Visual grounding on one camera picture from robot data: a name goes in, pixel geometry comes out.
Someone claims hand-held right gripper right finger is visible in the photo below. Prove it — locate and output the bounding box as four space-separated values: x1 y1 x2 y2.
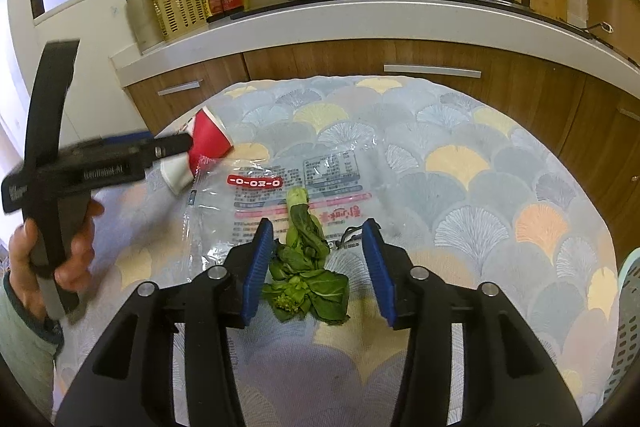
361 217 584 427

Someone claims pale green plastic basket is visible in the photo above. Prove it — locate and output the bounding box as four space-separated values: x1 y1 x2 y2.
602 247 640 408

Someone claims clear printed plastic bag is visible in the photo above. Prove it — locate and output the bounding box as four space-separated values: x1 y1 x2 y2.
189 146 397 282

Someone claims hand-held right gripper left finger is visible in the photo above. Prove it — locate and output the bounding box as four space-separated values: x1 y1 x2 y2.
52 218 276 427

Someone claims person's left hand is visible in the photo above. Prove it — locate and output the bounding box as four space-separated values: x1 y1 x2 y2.
9 199 107 295

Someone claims grey thermos bottle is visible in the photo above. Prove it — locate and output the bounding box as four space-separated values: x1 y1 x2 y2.
124 0 165 56

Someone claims person's left forearm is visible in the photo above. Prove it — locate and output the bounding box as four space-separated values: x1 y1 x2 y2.
0 269 64 413

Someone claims fan-patterned tablecloth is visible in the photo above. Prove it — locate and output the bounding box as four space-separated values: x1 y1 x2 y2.
50 74 624 427

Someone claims yellow slotted basket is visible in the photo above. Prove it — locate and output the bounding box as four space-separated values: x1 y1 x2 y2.
152 0 211 42

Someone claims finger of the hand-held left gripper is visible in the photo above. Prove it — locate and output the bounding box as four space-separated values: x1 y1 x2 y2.
149 133 196 164

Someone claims beige rice cooker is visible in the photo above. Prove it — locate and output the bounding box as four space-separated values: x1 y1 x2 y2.
582 0 640 64

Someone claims green leafy vegetable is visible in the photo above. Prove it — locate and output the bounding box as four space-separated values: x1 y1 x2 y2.
261 187 350 326

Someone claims red and white paper cup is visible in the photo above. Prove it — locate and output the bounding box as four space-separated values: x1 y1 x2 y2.
161 106 235 196

